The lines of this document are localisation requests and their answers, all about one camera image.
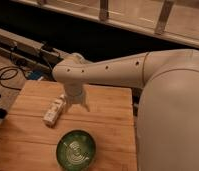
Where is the blue box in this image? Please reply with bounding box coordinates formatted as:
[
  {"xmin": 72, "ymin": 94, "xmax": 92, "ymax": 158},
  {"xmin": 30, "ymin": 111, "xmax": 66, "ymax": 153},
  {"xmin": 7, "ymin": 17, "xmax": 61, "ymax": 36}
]
[{"xmin": 27, "ymin": 70, "xmax": 43, "ymax": 80}]

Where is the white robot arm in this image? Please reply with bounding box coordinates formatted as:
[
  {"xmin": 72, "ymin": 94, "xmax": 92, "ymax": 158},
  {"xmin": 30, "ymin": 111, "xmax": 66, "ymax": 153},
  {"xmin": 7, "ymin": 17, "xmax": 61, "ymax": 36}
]
[{"xmin": 53, "ymin": 49, "xmax": 199, "ymax": 171}]

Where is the black clamp on rail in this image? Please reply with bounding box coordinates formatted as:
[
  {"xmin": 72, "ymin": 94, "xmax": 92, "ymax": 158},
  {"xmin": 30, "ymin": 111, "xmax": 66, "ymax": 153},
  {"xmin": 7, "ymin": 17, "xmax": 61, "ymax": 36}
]
[{"xmin": 40, "ymin": 41, "xmax": 60, "ymax": 57}]

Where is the black coiled cable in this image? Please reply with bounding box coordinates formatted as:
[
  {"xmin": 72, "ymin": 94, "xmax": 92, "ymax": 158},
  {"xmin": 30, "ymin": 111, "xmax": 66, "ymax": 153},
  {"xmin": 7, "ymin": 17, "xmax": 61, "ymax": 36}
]
[{"xmin": 0, "ymin": 65, "xmax": 25, "ymax": 91}]

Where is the green ceramic bowl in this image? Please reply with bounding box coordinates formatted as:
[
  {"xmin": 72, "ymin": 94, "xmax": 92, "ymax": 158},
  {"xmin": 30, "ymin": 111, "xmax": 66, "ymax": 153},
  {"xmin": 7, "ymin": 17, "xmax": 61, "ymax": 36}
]
[{"xmin": 56, "ymin": 130, "xmax": 96, "ymax": 171}]

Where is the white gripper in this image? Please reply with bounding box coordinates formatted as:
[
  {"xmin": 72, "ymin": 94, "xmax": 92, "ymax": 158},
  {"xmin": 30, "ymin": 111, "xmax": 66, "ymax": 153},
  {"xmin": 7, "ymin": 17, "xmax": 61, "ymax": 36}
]
[{"xmin": 64, "ymin": 83, "xmax": 90, "ymax": 112}]

